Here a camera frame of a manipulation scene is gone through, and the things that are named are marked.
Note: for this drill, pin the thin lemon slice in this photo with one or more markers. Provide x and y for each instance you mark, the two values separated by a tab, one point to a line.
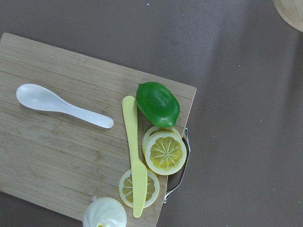
126	188

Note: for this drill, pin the white steamed bun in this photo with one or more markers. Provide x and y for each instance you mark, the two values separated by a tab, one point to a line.
105	212

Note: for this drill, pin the thick lemon slice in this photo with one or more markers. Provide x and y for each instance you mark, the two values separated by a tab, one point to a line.
164	150

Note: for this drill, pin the bamboo cutting board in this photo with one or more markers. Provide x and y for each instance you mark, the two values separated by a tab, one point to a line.
55	160

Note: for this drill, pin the yellow plastic knife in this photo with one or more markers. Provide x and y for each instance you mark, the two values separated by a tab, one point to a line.
139	170

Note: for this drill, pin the wooden mug tree stand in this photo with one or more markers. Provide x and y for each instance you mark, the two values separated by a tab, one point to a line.
291	11

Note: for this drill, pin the metal cutting board handle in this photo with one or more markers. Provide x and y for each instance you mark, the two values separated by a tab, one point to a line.
175	180

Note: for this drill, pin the white ceramic spoon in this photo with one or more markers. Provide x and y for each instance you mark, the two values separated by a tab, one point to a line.
40	98

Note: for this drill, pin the green lime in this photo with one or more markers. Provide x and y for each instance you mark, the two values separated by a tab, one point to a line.
157	104

